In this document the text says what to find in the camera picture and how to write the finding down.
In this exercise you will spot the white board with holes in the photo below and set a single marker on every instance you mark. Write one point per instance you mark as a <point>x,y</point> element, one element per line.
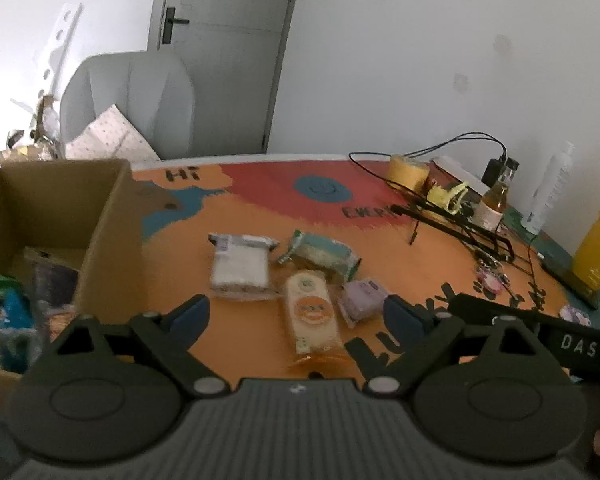
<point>60,45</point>

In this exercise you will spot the colourful printed table mat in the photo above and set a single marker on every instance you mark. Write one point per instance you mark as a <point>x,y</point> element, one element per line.
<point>260,200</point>

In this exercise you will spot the orange yellow snack packet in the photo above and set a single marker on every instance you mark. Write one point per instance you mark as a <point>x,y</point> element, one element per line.
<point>312,315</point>

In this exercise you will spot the bright green snack packet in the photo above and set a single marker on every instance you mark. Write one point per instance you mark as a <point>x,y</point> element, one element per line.
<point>0,285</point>

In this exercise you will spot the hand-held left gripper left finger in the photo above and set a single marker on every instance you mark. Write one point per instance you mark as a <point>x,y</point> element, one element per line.
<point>192,319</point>

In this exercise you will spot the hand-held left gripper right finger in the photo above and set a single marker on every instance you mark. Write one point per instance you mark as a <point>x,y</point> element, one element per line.
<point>399,319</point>

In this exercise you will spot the grey door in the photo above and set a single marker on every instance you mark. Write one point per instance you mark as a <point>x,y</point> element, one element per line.
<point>220,85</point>

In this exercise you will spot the grey armchair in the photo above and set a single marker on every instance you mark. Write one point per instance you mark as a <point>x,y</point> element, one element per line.
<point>145,90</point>

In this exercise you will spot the packets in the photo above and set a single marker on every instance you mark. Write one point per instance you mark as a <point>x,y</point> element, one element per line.
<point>55,282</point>

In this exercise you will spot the purple snack packet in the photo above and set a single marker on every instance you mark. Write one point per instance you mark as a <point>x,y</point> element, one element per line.
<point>362,300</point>

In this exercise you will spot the yellow tape roll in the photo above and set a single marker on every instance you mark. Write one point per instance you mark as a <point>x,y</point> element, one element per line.
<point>407,174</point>

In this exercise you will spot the black folded tripod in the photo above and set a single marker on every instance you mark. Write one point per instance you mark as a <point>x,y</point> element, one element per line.
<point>450,220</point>

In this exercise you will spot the black charger plug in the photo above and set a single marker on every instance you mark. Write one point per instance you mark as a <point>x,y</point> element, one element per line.
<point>493,172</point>

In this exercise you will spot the yellow crumpled tape piece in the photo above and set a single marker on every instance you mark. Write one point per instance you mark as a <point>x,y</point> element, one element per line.
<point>445,197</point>

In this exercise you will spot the brown cardboard box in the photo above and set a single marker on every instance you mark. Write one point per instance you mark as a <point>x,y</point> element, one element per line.
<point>110,240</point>

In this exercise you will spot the white power strip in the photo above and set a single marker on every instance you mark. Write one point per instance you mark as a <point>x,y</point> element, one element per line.
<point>455,170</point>

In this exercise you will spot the dotted white cushion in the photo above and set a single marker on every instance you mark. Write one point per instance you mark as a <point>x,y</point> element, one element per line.
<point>110,135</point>

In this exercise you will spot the pile of cardboard scraps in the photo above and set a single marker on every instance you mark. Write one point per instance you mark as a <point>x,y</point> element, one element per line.
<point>35,140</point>

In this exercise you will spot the blue snack packet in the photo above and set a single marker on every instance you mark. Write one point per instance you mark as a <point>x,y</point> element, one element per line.
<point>15,317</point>

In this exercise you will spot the white spray bottle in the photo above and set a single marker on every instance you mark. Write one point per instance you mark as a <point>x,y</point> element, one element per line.
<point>550,190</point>

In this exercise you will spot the small purple charm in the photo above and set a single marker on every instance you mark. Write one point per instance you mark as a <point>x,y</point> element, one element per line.
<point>575,315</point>

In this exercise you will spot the white snack packet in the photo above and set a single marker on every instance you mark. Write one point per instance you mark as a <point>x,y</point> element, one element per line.
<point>240,265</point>

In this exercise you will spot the amber glass bottle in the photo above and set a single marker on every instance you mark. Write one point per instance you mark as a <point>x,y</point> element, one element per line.
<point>490,207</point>

